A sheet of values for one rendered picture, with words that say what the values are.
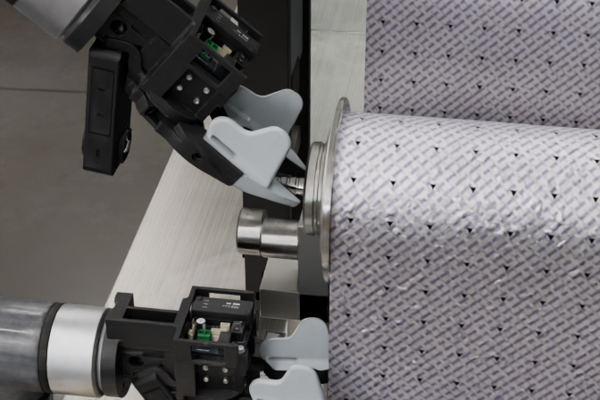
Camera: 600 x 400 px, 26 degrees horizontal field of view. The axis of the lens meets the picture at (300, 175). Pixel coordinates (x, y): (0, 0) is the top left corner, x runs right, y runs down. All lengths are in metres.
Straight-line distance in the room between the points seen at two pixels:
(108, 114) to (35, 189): 2.39
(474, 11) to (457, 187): 0.22
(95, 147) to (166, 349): 0.17
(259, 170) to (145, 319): 0.17
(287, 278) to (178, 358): 0.14
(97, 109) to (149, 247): 0.60
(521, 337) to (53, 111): 2.79
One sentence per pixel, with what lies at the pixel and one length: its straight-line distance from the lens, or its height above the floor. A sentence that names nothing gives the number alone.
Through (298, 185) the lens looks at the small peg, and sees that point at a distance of 1.00.
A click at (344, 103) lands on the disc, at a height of 1.32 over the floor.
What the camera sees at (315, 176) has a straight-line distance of 0.99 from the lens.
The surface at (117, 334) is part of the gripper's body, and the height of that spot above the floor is 1.15.
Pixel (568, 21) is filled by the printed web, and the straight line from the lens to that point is 1.14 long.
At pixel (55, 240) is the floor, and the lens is 3.17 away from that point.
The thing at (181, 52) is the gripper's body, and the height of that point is 1.39.
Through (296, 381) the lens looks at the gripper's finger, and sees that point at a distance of 1.03.
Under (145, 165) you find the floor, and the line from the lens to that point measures 3.42.
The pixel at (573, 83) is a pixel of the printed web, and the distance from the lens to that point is 1.17.
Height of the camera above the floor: 1.82
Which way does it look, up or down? 33 degrees down
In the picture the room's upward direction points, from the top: straight up
